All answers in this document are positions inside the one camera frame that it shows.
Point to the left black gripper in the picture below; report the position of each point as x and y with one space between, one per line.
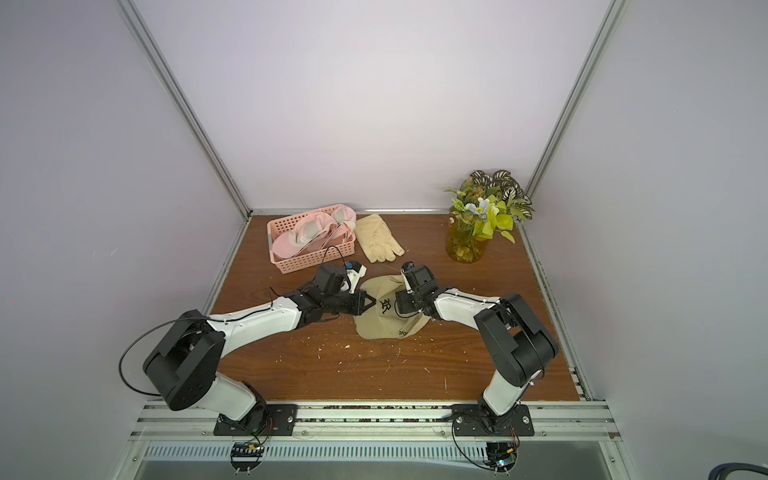
359 306

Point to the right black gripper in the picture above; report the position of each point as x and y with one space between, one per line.
406 301

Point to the beige baseball cap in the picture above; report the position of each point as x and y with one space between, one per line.
385 320

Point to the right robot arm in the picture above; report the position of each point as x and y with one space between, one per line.
518 343

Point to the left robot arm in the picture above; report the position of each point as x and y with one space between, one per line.
184 366

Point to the pink baseball cap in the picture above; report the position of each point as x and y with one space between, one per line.
309 232
345 222

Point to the pink plastic basket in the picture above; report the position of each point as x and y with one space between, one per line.
311 258

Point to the cream work glove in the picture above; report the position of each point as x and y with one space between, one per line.
376 239

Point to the artificial green plant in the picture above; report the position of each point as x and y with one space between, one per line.
486 204

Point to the right circuit board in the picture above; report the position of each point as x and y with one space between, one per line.
501 457

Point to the circuit board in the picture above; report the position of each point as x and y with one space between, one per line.
501 457
246 456

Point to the left circuit board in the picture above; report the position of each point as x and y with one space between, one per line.
246 456

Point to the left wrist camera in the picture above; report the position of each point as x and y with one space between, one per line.
354 272

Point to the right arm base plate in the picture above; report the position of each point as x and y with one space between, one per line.
475 420

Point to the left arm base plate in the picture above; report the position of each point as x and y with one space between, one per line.
264 420

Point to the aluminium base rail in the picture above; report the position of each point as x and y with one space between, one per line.
376 431

